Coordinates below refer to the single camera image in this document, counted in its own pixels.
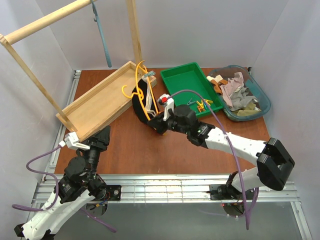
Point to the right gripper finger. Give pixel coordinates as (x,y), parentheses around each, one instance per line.
(160,131)
(157,122)

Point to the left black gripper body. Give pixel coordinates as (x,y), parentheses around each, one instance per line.
(99,141)

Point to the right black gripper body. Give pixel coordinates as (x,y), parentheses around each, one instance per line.
(160,122)

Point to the black underwear beige waistband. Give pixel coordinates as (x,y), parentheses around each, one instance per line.
(145,109)

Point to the yellow plastic hanger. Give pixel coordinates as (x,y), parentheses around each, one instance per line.
(140,70)

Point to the teal clothespin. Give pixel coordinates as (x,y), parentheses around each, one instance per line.
(149,74)

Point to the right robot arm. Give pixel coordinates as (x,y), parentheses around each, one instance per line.
(273,164)

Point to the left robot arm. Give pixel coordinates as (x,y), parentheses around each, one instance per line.
(48,219)

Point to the blue plastic hanger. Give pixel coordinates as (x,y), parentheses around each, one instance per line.
(100,29)

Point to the dark grey clothespin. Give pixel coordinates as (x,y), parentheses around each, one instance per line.
(191,102)

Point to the orange clothespin front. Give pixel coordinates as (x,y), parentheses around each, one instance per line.
(201,109)

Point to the yellow clothespin front left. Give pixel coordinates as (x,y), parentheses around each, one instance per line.
(201,104)

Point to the yellow clothespin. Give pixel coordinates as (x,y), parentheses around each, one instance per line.
(209,102)
(201,104)

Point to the yellow clothespin right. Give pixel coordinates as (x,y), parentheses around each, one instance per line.
(209,102)

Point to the green plastic tray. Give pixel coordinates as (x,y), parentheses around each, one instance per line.
(190,77)

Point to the wooden clothes rack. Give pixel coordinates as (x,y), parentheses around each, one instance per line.
(104,102)

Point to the pile of clothes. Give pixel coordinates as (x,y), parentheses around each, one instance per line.
(234,93)

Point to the clear plastic laundry bin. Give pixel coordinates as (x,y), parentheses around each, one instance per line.
(264,103)

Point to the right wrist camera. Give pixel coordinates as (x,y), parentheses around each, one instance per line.
(168,103)

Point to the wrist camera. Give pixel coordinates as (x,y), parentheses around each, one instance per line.
(168,103)
(72,141)

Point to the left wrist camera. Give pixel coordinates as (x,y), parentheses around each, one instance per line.
(72,141)

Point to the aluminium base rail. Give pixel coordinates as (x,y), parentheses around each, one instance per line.
(170,188)

